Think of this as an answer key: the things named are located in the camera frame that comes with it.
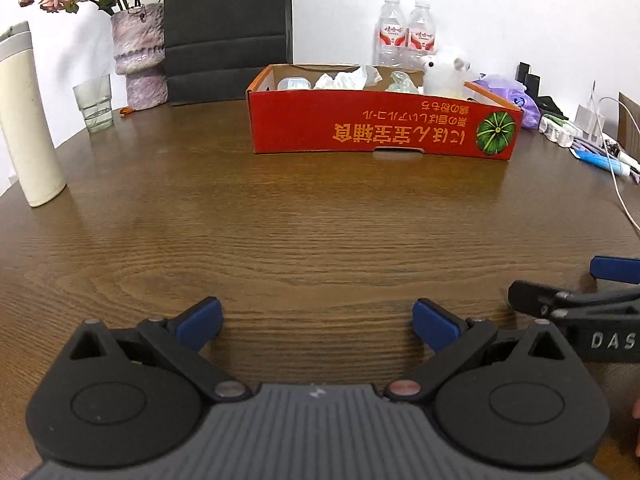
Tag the iridescent plastic wrap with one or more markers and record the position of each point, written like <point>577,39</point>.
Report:
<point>400,82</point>

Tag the white plush toy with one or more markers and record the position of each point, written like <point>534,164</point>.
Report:
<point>445,75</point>

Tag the cream thermos bottle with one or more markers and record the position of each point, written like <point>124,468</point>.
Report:
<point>27,135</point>

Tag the clear water bottle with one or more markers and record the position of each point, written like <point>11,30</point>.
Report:
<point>390,35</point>
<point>421,35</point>

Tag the red cardboard box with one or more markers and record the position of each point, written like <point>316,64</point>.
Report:
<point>310,125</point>

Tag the person's right hand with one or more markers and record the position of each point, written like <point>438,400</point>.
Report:
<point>636,427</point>

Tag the clear cotton swab jar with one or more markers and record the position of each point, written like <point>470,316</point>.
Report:
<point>292,84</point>

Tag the white power strip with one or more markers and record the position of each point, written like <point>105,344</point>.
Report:
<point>559,131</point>

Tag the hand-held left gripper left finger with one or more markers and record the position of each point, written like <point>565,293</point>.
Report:
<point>202,320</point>

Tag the white charger adapter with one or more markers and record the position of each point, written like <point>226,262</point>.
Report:
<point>589,120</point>

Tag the purple mottled vase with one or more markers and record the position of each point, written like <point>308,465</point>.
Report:
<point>140,55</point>

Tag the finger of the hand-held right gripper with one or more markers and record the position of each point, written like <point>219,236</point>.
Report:
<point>530,296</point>
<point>617,267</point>

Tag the blue white tube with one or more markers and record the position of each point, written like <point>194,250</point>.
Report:
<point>600,161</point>

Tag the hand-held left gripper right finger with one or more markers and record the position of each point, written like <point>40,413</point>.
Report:
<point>435,322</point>

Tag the purple wipes packet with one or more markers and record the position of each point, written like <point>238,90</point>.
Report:
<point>515,97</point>

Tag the black paper bag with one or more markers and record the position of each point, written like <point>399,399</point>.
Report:
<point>227,35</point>

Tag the clear glass cup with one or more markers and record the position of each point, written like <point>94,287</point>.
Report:
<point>94,105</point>

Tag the black plastic stand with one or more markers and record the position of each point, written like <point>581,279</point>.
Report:
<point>527,80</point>

